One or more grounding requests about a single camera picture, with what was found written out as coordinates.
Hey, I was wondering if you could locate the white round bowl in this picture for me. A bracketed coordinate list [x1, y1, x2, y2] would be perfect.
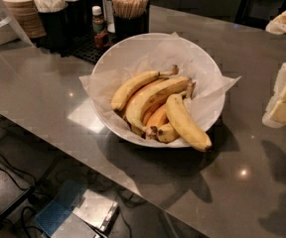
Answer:
[90, 32, 226, 149]

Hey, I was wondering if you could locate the orange ripe banana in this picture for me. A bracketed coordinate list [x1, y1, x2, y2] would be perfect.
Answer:
[146, 104, 168, 137]

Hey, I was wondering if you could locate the dark background appliance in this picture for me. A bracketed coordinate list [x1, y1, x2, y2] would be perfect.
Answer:
[234, 0, 286, 29]

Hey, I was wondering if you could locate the black floor cable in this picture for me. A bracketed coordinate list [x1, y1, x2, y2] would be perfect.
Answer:
[0, 136, 38, 191]

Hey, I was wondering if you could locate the blue and silver floor box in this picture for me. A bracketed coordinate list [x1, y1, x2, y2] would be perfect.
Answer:
[35, 180, 119, 238]

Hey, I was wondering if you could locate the black back condiment cup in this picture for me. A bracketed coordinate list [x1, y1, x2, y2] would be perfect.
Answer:
[65, 0, 87, 37]

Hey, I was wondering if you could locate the black perforated rubber mat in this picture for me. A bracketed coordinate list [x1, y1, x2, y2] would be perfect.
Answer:
[37, 30, 117, 65]

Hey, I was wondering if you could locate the middle large yellow banana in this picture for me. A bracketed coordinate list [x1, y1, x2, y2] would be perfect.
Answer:
[125, 76, 192, 135]

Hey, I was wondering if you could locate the black cup of wooden stirrers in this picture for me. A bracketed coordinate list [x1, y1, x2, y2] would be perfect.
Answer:
[111, 0, 149, 38]

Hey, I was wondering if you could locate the stack of brown cup sleeves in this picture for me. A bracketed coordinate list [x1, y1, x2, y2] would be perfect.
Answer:
[4, 1, 46, 39]

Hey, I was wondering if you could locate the white paper bowl liner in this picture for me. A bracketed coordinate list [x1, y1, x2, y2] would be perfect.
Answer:
[78, 32, 242, 149]

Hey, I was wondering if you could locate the small brown glass bottle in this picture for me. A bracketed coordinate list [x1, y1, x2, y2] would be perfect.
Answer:
[91, 6, 109, 50]

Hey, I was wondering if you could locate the black cup with wrapped straws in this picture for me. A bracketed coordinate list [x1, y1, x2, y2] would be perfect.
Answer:
[34, 0, 70, 51]

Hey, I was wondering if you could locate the small front yellow banana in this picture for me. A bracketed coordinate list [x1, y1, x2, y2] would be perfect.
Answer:
[157, 123, 179, 143]

